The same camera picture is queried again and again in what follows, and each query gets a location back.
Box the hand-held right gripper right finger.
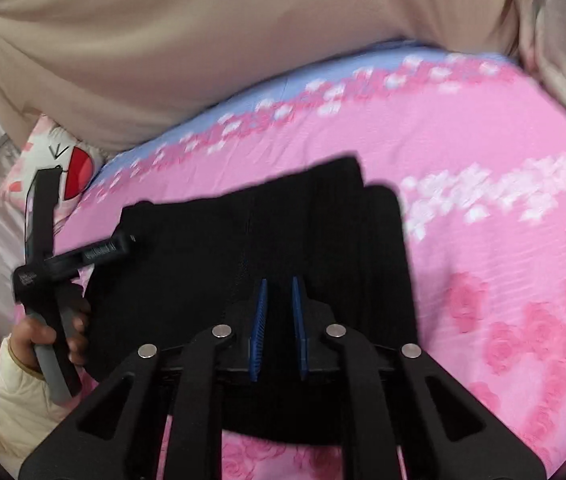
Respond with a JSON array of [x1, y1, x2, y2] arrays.
[[290, 276, 549, 480]]

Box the black pants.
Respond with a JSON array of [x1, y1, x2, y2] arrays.
[[83, 156, 420, 446]]

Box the person's left forearm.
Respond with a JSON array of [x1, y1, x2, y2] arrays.
[[0, 335, 81, 461]]

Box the pink floral bed sheet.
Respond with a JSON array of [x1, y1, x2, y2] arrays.
[[10, 42, 566, 480]]

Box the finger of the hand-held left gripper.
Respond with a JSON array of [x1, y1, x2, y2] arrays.
[[80, 231, 138, 266]]

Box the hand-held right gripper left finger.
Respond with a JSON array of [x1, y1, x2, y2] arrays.
[[18, 278, 269, 480]]

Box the cartoon face pillow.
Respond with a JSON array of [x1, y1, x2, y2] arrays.
[[0, 112, 106, 216]]

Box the beige cloth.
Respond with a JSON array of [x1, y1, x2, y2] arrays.
[[0, 0, 529, 153]]

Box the person's left hand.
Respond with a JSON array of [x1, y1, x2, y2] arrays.
[[10, 310, 90, 376]]

